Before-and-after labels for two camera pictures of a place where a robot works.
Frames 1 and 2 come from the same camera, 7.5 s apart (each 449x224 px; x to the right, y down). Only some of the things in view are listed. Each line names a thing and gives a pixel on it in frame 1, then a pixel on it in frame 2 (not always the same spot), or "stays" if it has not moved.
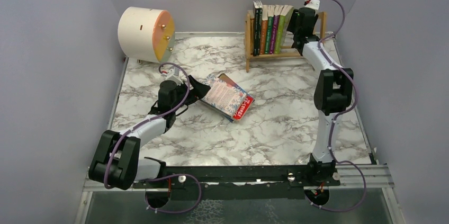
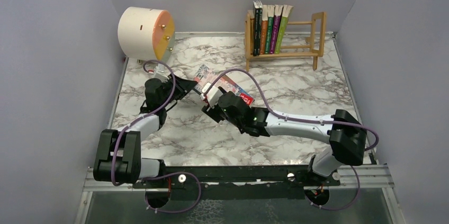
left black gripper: (191, 91) → (174, 92)
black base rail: (239, 182) stays
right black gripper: (296, 25) → (213, 113)
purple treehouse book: (277, 10) stays
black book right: (259, 5) stays
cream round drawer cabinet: (146, 34) stays
